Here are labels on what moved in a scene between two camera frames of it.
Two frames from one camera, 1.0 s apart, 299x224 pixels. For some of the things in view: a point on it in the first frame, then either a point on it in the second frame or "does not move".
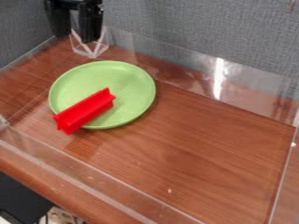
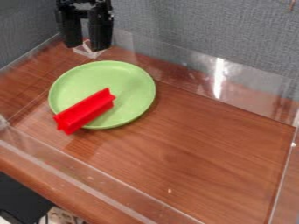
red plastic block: [85, 111] does not move
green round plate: [128, 81] does not move
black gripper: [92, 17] to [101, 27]
